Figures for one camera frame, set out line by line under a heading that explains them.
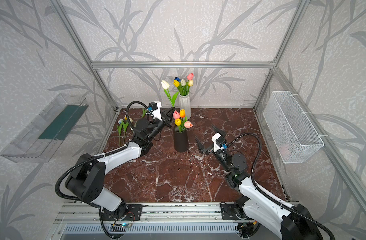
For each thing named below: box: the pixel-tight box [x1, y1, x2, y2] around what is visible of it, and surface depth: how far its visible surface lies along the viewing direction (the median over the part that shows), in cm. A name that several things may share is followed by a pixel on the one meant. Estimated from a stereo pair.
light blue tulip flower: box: [116, 118, 124, 147], surface depth 110 cm
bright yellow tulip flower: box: [173, 80, 180, 88], surface depth 86 cm
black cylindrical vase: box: [173, 125, 189, 153], surface depth 97 cm
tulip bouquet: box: [173, 109, 194, 132], surface depth 74 cm
